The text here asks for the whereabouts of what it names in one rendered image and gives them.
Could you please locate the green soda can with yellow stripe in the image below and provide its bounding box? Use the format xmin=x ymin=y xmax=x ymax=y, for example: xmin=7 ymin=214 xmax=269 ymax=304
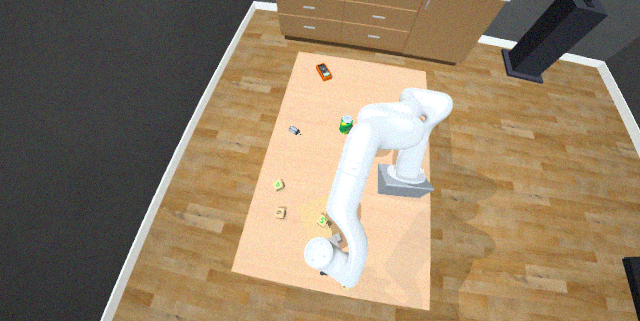
xmin=339 ymin=115 xmax=353 ymax=134

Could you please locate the pale yellow square mat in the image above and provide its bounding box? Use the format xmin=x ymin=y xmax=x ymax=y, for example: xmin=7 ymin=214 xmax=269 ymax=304
xmin=297 ymin=195 xmax=343 ymax=241

